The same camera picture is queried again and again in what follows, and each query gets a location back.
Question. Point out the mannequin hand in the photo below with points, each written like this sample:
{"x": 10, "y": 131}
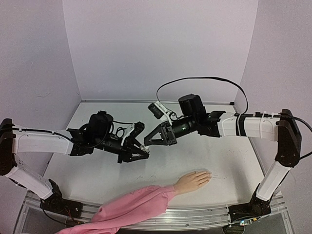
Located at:
{"x": 192, "y": 182}

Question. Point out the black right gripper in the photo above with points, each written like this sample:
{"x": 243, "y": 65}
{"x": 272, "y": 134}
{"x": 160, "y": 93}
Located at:
{"x": 168, "y": 133}

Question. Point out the clear nail polish bottle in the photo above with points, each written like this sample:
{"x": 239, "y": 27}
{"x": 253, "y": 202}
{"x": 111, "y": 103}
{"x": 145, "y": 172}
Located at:
{"x": 142, "y": 147}

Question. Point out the aluminium front base frame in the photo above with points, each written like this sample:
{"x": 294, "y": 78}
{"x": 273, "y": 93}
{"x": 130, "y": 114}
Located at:
{"x": 197, "y": 220}

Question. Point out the pink sleeved forearm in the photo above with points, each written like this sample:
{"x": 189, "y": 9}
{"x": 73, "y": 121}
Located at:
{"x": 129, "y": 209}

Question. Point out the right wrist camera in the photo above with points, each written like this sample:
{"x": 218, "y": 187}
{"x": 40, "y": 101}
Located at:
{"x": 160, "y": 112}

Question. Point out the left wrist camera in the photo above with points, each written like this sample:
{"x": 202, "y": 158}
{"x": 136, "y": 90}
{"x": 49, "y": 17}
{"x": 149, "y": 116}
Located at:
{"x": 132, "y": 131}

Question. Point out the aluminium back table rail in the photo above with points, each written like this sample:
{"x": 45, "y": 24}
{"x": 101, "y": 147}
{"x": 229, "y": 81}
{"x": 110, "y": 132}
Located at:
{"x": 146, "y": 101}

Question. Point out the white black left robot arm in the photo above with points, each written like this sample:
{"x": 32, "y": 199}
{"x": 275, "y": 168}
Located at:
{"x": 15, "y": 140}

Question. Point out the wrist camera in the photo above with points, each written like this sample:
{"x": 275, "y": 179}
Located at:
{"x": 132, "y": 131}
{"x": 160, "y": 112}

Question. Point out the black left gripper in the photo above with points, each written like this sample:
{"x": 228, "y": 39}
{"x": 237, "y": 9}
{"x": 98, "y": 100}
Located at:
{"x": 128, "y": 157}

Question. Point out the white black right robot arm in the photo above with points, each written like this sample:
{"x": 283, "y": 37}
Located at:
{"x": 281, "y": 128}

